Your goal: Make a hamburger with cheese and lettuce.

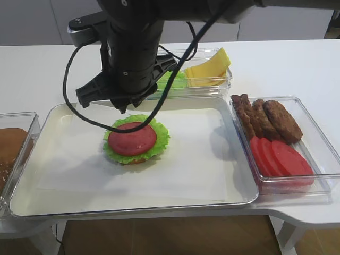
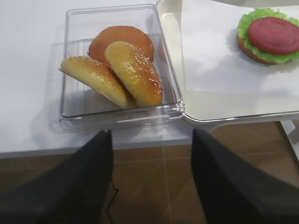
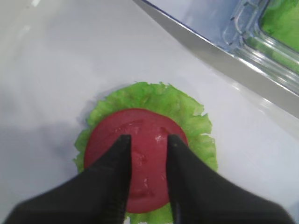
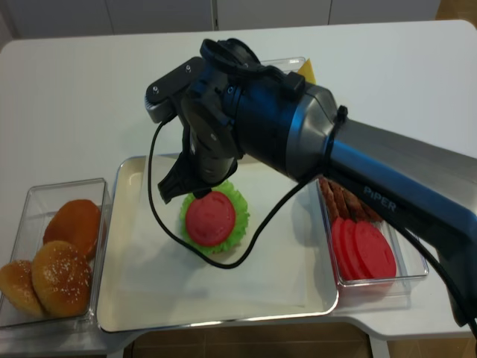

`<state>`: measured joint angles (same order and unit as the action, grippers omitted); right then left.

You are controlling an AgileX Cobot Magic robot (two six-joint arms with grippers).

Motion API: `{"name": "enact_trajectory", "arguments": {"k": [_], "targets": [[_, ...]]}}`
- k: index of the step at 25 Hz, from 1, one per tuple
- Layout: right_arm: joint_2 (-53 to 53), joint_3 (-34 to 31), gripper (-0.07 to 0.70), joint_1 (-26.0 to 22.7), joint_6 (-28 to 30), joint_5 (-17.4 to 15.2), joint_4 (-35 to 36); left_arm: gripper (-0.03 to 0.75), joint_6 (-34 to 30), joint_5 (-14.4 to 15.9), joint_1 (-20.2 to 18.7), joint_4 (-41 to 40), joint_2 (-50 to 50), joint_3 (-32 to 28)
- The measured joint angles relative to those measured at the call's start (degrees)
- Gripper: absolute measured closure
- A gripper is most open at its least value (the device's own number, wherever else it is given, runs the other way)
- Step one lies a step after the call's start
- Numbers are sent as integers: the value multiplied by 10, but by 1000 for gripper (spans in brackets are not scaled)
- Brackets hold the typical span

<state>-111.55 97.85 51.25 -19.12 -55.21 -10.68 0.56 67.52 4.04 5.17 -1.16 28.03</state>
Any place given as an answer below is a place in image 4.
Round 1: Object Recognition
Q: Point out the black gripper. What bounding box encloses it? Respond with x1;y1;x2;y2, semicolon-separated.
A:
158;59;240;204

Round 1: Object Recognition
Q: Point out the red tomato slice back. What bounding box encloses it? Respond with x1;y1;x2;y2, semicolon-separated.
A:
185;191;236;248

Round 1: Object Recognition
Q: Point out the red tomato slice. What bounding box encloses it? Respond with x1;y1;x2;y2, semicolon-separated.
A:
185;191;236;248
332;217;349;280
341;219;366;280
353;222;397;279

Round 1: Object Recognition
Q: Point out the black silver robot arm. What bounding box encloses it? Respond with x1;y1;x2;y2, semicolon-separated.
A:
145;39;476;330

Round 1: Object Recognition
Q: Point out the green lettuce leaf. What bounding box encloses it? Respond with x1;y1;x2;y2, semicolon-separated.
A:
179;180;250;256

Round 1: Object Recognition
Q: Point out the yellow cheese slice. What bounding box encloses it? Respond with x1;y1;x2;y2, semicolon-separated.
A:
297;59;317;84

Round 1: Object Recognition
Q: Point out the white metal tray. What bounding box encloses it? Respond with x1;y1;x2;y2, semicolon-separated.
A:
97;157;338;332

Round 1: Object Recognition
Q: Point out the brown bun bottom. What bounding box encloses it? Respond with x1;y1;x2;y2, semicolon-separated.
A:
42;199;101;260

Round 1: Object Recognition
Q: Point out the brown burger patty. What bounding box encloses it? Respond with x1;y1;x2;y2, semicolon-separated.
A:
351;195;383;223
331;182;367;222
319;177;340;224

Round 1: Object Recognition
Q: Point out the clear bun bin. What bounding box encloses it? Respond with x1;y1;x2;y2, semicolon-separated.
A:
1;178;112;334

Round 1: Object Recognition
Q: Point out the sesame bun top middle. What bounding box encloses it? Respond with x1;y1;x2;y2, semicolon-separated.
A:
31;241;92;318

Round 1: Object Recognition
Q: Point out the sesame bun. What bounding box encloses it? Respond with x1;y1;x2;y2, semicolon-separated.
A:
1;260;44;318
31;241;92;318

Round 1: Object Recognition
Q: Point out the brown burger patty front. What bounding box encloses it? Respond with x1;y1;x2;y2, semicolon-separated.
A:
351;195;383;223

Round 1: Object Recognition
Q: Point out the clear patty and tomato bin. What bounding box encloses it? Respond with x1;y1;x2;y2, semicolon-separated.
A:
317;177;429;293

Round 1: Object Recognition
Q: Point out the red tomato slice front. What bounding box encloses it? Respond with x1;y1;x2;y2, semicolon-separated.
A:
353;222;397;279

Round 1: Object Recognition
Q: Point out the sesame bun top left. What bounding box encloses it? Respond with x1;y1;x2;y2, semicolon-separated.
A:
1;260;44;318

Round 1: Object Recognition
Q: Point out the white table leg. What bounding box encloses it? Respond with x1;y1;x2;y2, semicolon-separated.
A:
369;336;390;358

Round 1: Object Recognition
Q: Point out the black camera cable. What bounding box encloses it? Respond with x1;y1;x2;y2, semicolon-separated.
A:
147;121;310;270

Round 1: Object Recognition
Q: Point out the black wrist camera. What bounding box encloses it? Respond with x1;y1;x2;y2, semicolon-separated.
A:
145;57;205;124

